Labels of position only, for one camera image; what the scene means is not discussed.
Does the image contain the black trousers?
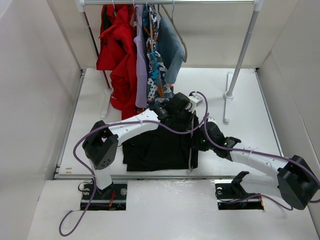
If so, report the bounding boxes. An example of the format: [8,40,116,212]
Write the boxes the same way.
[122,126,199,172]

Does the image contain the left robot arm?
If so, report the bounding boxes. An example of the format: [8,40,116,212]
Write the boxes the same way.
[82,92,203,199]

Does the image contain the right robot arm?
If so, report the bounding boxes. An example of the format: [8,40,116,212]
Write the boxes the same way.
[192,121,320,210]

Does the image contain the grey hanger with denim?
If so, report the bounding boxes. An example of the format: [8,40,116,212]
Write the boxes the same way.
[157,0,188,63]

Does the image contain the colourful patterned shorts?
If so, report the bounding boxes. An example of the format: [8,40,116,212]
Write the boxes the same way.
[142,4,174,107]

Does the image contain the lilac garment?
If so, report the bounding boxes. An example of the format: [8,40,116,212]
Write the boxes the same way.
[133,4,148,109]

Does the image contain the blue denim shorts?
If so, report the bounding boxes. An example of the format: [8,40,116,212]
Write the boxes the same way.
[158,17,185,85]

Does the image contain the white rack left foot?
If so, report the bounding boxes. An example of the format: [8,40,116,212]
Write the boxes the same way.
[100,88,113,118]

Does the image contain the red jacket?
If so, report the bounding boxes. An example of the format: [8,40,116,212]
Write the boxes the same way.
[96,4,139,120]

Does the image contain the metal clothes rack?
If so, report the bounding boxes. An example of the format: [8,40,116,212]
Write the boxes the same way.
[75,0,264,117]

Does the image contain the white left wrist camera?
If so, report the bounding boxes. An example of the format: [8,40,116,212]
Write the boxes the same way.
[188,95,203,112]

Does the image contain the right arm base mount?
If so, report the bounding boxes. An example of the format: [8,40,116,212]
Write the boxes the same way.
[214,171,264,210]

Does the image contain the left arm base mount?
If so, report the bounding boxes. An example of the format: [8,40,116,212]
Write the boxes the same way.
[78,182,128,211]

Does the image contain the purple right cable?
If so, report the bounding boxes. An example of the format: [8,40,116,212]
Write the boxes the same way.
[202,117,320,211]

